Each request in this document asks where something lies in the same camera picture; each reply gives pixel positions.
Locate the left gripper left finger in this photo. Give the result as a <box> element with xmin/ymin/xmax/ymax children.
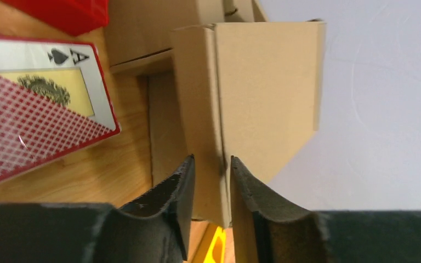
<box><xmin>0</xmin><ymin>155</ymin><xmax>195</xmax><ymax>262</ymax></box>

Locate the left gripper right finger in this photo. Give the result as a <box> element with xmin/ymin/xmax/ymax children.
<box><xmin>230</xmin><ymin>156</ymin><xmax>421</xmax><ymax>262</ymax></box>

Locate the brown cardboard box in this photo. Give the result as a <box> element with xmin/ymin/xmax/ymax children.
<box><xmin>170</xmin><ymin>20</ymin><xmax>326</xmax><ymax>262</ymax></box>

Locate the front flat cardboard box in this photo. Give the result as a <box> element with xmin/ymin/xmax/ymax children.
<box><xmin>147</xmin><ymin>71</ymin><xmax>187</xmax><ymax>185</ymax></box>

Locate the upright narrow cardboard box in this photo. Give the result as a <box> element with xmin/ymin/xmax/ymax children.
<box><xmin>103</xmin><ymin>0</ymin><xmax>229</xmax><ymax>75</ymax></box>

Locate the red card box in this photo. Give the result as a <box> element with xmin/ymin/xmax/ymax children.
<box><xmin>3</xmin><ymin>0</ymin><xmax>109</xmax><ymax>36</ymax></box>

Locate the rear leaning cardboard box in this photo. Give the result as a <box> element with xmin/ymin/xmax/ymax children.
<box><xmin>222</xmin><ymin>0</ymin><xmax>268</xmax><ymax>22</ymax></box>

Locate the pink tangram puzzle card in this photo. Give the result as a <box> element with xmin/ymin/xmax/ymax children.
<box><xmin>0</xmin><ymin>37</ymin><xmax>121</xmax><ymax>182</ymax></box>

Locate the yellow plastic triangle frame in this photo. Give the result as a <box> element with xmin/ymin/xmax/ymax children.
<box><xmin>188</xmin><ymin>222</ymin><xmax>226</xmax><ymax>263</ymax></box>

